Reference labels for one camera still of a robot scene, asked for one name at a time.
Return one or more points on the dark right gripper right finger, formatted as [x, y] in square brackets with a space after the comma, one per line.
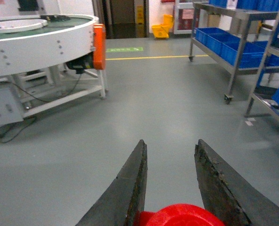
[227, 195]

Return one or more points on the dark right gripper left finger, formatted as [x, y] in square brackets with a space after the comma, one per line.
[124, 200]

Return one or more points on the red toy block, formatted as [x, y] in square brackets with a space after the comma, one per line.
[180, 214]

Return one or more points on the steel shelf rack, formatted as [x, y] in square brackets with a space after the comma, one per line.
[260, 94]

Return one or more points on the orange control box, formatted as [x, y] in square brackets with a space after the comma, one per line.
[99, 55]

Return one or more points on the white round conveyor machine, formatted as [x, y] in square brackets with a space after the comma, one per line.
[46, 61]

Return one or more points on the yellow mop bucket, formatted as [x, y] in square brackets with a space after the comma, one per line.
[161, 31]

